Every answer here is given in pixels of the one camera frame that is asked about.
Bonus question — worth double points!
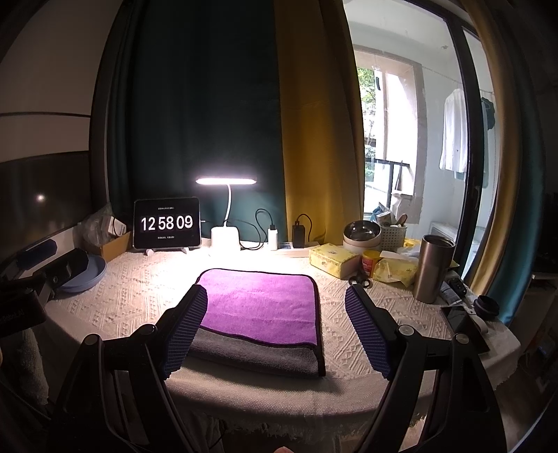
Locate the purple and grey towel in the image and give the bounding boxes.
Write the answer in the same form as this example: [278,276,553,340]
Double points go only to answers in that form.
[189,268,325,378]

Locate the black smartphone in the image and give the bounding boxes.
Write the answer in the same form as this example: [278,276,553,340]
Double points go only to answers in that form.
[441,306,490,355]

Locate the white textured tablecloth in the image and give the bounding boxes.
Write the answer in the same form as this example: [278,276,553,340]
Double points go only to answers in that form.
[43,239,522,445]

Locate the cardboard box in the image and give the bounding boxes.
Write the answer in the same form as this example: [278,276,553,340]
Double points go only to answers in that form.
[82,232,131,262]

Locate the black scissors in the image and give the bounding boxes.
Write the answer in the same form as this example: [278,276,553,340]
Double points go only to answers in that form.
[348,268,372,289]

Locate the yellow wet wipes pack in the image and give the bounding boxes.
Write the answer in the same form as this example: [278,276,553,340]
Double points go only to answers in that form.
[372,258,418,287]

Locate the yellow red can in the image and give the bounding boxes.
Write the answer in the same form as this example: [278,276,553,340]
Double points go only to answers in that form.
[361,249,382,277]

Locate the yellow tissue box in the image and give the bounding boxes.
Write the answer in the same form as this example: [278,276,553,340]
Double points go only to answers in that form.
[308,244,361,279]

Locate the stainless steel tumbler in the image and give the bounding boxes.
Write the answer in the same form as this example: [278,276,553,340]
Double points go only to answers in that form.
[413,234,455,304]

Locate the white perforated basket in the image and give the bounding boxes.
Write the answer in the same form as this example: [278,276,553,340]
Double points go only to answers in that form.
[379,225,407,252]

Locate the steel bowl on stack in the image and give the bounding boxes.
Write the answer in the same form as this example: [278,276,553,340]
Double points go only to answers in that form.
[343,220,382,254]

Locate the tablet showing clock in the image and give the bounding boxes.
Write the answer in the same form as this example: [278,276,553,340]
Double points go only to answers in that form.
[133,197,202,250]

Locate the white desk lamp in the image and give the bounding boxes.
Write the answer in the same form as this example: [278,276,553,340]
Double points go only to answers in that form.
[196,176,256,253]

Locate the right yellow teal curtain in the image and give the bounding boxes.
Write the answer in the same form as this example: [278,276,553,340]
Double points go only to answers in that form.
[463,1,545,324]

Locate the black power bank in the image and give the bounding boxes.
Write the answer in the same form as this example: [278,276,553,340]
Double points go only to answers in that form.
[291,213,313,248]

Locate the white charger adapter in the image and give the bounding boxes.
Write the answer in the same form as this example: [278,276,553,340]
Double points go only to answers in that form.
[267,224,279,251]

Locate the white hanging shirt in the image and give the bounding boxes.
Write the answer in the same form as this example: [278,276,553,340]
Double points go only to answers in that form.
[439,88,468,180]

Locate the dark green curtain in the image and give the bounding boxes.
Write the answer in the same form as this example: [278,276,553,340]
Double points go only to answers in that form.
[107,1,287,241]

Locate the mustard yellow curtain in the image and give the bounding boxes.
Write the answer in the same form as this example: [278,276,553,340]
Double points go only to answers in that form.
[274,1,365,244]

